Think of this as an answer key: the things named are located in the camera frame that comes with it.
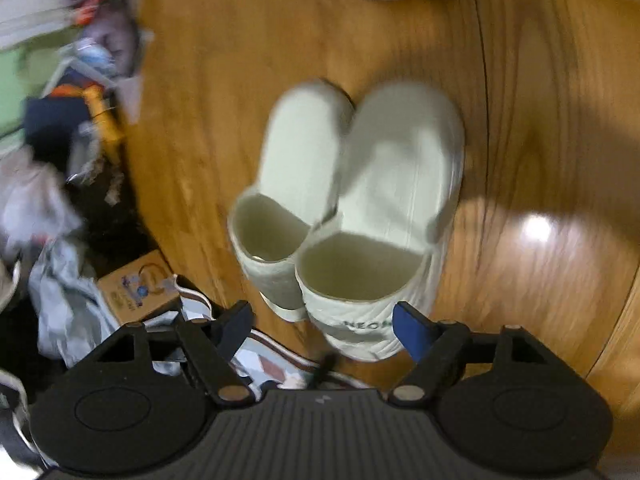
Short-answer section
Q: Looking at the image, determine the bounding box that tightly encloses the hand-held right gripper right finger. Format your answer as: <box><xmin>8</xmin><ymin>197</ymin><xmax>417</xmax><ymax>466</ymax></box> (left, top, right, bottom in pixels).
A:
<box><xmin>387</xmin><ymin>301</ymin><xmax>547</xmax><ymax>406</ymax></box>

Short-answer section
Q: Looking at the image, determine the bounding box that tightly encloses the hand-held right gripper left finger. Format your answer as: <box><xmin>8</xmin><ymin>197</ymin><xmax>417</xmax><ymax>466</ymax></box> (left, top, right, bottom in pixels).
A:
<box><xmin>94</xmin><ymin>301</ymin><xmax>258</xmax><ymax>404</ymax></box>

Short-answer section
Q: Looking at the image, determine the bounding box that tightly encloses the white slide sandal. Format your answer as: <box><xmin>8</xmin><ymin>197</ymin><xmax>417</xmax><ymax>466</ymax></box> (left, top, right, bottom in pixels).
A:
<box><xmin>227</xmin><ymin>80</ymin><xmax>357</xmax><ymax>322</ymax></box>
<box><xmin>295</xmin><ymin>82</ymin><xmax>466</xmax><ymax>362</ymax></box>

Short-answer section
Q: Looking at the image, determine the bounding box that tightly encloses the small brown printed box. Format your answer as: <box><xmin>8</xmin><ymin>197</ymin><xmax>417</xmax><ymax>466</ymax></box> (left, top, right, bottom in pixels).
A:
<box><xmin>96</xmin><ymin>250</ymin><xmax>182</xmax><ymax>327</ymax></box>

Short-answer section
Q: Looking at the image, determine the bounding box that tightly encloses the grey crumpled cloth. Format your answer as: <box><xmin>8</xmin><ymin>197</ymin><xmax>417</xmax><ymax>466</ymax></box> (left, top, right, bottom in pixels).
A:
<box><xmin>27</xmin><ymin>240</ymin><xmax>118</xmax><ymax>368</ymax></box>

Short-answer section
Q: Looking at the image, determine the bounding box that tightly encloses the yellow tool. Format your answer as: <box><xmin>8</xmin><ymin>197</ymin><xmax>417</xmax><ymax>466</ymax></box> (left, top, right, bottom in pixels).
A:
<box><xmin>81</xmin><ymin>85</ymin><xmax>124</xmax><ymax>162</ymax></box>

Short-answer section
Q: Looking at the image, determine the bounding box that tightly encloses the green cloth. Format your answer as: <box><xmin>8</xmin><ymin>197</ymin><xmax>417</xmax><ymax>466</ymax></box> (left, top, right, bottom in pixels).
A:
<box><xmin>0</xmin><ymin>35</ymin><xmax>77</xmax><ymax>153</ymax></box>

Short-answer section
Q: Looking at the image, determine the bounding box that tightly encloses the pile of mixed clutter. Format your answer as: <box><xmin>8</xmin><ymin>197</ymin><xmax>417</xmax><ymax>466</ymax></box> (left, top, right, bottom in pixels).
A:
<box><xmin>0</xmin><ymin>0</ymin><xmax>156</xmax><ymax>261</ymax></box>

